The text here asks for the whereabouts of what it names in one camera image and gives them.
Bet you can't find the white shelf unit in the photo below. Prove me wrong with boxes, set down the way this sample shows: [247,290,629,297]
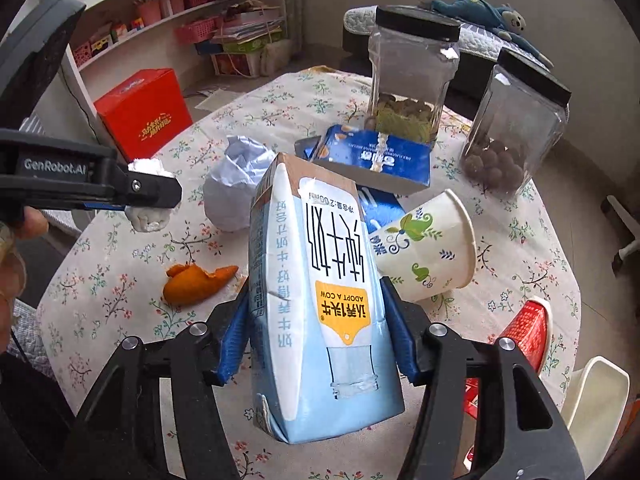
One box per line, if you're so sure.
[47,0,296,111]

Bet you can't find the floral tablecloth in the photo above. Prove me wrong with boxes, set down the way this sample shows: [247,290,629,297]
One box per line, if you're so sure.
[37,67,583,480]

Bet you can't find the dark blue packet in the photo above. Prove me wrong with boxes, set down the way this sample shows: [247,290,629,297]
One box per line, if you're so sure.
[295,135,322,162]

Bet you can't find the papers on floor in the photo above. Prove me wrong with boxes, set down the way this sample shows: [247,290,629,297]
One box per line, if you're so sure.
[194,87,233,111]

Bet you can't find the clear jar with dried slices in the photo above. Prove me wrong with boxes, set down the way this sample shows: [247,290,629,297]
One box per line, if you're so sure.
[366,5,461,148]

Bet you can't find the orange peel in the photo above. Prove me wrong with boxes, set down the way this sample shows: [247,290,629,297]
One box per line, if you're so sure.
[164,262,240,307]

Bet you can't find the row of small colourful boxes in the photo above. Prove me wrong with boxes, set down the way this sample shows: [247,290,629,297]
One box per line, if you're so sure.
[90,17,146,56]

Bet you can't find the blue biscuit box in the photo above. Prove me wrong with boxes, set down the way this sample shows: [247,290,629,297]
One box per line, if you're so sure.
[307,125,432,196]

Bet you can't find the wide pink basket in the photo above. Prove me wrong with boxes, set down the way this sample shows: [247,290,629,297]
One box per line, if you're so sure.
[175,16,223,43]

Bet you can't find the stack of papers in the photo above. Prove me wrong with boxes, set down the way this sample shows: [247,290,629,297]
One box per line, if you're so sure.
[212,2,286,43]

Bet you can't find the grey patterned cushion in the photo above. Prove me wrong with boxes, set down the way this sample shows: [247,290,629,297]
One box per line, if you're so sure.
[12,299,53,376]

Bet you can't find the paper cup with green print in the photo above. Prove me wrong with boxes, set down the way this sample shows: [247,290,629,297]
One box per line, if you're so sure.
[372,189,476,303]

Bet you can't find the white tissue wad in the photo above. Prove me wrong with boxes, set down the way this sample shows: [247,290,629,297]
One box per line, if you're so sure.
[125,157,177,233]

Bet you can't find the clear jar with brown balls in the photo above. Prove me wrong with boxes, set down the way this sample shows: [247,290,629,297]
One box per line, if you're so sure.
[460,49,572,198]

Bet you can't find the pink pen holder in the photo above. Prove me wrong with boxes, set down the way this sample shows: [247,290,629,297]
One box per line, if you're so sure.
[137,0,163,26]

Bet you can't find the crumpled white paper ball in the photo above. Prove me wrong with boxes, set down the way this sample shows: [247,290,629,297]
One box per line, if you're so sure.
[202,135,278,233]

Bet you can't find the white plastic chair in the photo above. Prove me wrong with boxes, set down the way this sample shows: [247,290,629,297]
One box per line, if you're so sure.
[560,355,631,461]

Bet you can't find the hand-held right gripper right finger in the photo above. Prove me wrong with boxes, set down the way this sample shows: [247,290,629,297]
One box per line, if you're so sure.
[380,277,586,480]

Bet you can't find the white quilted mattress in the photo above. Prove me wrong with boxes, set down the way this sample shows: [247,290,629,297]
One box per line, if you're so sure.
[342,5,531,61]

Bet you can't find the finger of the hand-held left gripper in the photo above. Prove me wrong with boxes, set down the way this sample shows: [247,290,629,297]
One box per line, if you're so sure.
[85,162,183,209]

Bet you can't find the person's left hand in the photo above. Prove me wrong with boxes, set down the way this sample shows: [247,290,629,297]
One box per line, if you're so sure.
[0,208,51,356]

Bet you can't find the blue stuffed monkey toy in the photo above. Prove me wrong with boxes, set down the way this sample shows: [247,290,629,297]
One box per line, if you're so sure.
[419,0,555,68]

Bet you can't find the blue and white milk carton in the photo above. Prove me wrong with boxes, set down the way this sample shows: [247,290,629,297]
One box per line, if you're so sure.
[248,152,406,445]

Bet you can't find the clear storage box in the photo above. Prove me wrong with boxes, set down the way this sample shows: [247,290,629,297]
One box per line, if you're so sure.
[211,52,266,78]

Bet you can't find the blue foil wrapper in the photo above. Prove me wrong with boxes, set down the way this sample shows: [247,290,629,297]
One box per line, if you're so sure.
[357,185,407,235]

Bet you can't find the office chair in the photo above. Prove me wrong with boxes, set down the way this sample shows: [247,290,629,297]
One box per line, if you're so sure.
[600,194,640,263]

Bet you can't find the red cardboard box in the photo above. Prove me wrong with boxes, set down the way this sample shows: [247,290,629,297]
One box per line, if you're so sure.
[94,67,193,163]

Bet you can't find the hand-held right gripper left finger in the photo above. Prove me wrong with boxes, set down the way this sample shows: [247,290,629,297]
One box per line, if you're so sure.
[65,287,251,480]

